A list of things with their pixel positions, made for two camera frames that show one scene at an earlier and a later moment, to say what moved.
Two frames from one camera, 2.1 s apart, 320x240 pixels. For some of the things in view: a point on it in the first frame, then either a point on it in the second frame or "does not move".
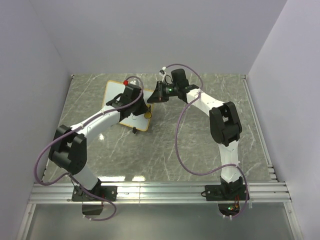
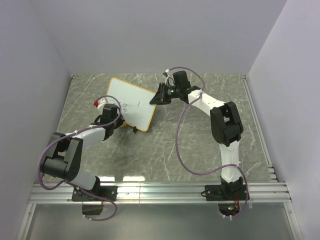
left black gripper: x=143 y=110 -> x=120 y=121
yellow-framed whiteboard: x=113 y=89 does not move
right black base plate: x=226 y=192 does not move
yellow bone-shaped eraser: x=148 y=115 -> x=124 y=124
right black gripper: x=158 y=96 does not move
